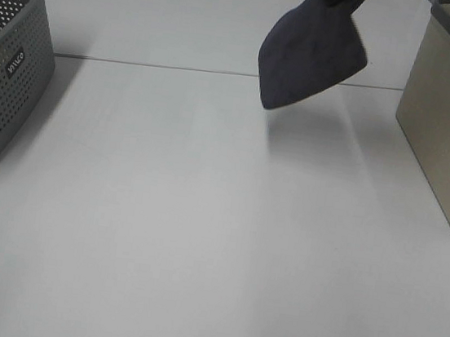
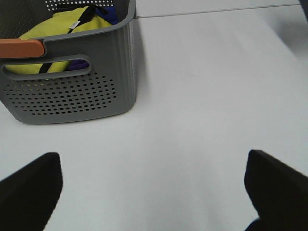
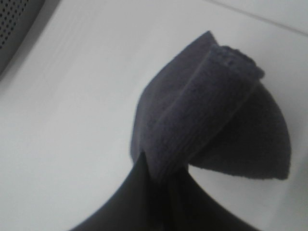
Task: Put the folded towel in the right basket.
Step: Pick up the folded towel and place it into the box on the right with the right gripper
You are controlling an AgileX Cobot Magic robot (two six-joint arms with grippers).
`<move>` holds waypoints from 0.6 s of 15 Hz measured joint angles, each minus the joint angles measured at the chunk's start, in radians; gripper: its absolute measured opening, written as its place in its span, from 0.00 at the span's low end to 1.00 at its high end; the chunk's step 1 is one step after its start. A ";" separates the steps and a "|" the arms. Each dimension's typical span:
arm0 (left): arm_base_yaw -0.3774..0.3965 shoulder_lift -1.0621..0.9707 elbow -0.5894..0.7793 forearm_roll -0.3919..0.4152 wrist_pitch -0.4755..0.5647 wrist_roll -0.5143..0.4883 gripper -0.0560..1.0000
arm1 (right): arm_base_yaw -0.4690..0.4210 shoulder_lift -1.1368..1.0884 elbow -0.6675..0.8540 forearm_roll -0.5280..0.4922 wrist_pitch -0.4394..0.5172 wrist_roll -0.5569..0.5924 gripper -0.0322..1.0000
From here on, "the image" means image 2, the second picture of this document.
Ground blue purple towel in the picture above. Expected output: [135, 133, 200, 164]
[67, 6, 119, 71]

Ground grey perforated plastic basket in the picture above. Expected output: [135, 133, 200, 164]
[0, 0, 136, 124]

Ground yellow-green towel with black trim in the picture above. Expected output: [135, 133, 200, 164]
[5, 4, 112, 75]

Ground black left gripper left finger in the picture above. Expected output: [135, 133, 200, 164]
[0, 153, 63, 231]

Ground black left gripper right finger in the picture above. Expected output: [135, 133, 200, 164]
[244, 150, 308, 231]

